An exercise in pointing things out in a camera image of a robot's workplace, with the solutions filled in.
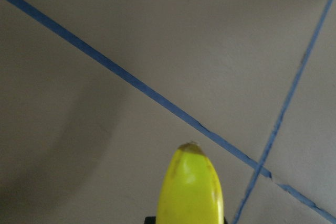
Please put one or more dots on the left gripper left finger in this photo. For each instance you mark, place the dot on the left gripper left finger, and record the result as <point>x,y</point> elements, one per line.
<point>150,220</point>

